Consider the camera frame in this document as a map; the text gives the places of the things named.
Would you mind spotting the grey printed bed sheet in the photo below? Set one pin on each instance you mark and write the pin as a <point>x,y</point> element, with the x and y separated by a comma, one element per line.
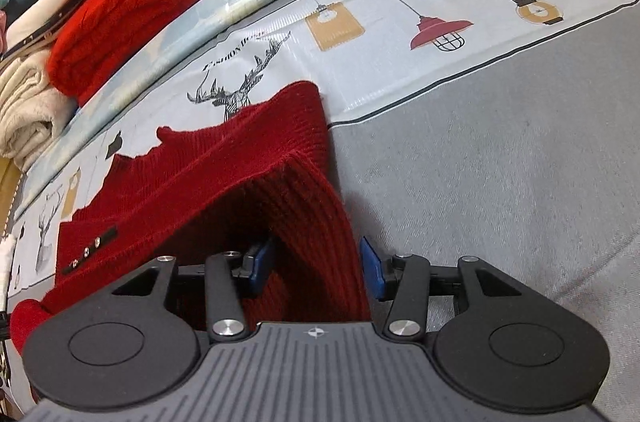
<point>475,152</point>

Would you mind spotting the folded cream blanket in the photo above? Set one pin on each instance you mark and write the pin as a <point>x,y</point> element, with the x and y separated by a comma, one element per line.
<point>27,112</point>

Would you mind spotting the dark red knitted sweater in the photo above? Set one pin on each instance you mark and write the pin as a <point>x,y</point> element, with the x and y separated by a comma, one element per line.
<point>200,162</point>

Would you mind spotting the white cloth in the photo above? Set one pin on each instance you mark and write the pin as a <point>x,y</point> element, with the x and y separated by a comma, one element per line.
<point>7,264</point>

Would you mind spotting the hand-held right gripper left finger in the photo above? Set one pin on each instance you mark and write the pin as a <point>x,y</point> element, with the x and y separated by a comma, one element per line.
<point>260,267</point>

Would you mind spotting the folded bright red blanket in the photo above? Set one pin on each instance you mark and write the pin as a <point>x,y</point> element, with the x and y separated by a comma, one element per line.
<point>130,27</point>

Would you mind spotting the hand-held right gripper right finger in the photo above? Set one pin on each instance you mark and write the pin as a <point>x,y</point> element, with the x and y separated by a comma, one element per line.
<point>374,267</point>

